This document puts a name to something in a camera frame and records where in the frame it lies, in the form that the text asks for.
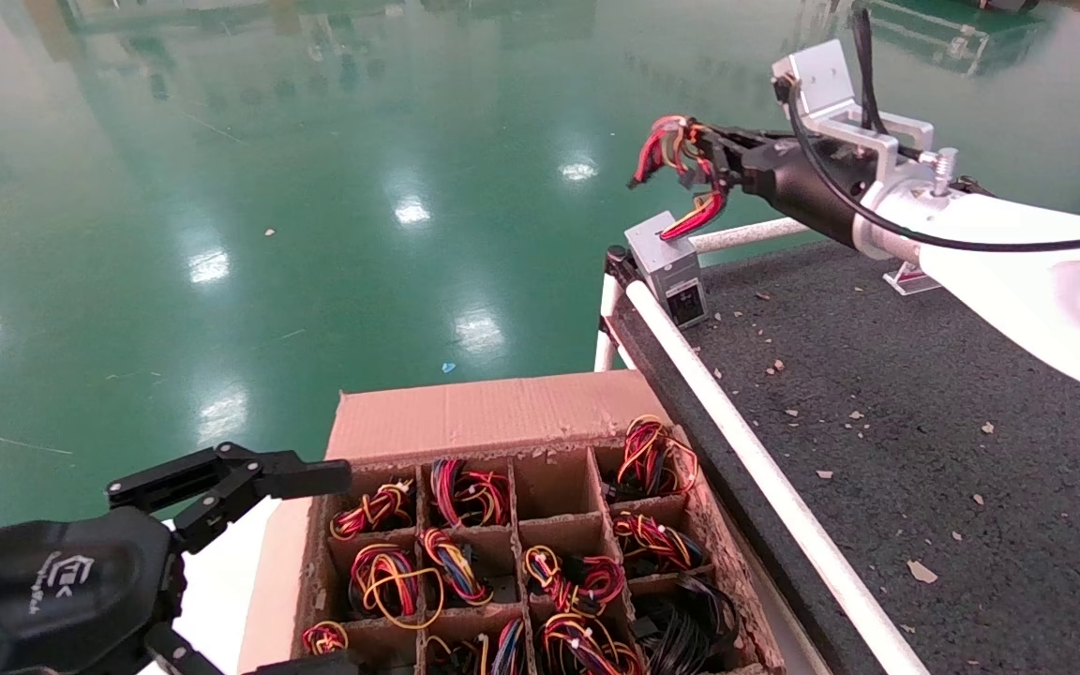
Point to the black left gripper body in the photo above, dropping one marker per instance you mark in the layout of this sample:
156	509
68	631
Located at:
52	591

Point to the small white table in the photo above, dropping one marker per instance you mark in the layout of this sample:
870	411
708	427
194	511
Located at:
221	581

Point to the cardboard box with dividers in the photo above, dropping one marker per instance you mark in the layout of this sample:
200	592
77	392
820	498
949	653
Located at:
484	412

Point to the black flight case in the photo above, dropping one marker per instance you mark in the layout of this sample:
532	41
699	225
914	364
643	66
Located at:
952	37

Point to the clear acrylic sign holder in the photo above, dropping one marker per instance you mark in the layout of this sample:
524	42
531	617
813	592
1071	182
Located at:
910	281

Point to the white-railed work table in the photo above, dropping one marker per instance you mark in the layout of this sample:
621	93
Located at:
737	441

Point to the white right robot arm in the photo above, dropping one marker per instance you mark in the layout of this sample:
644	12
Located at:
1018	272

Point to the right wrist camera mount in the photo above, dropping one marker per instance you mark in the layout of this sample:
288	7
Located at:
821	80

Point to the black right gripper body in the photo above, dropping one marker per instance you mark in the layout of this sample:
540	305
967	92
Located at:
812	183

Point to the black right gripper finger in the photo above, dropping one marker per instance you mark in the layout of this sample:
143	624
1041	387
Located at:
737	139
723	176

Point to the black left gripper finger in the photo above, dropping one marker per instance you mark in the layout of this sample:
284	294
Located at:
249	473
174	656

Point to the white-railed dark conveyor table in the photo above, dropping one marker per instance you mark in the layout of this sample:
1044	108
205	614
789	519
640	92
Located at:
924	450

